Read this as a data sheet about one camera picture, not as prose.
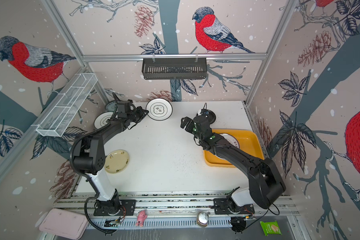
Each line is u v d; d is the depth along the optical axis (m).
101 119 1.11
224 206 0.73
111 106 1.19
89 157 0.50
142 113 0.86
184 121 0.75
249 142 0.97
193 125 0.73
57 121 0.71
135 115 0.83
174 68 1.07
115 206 0.66
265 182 0.42
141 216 0.69
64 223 0.68
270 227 0.67
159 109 1.00
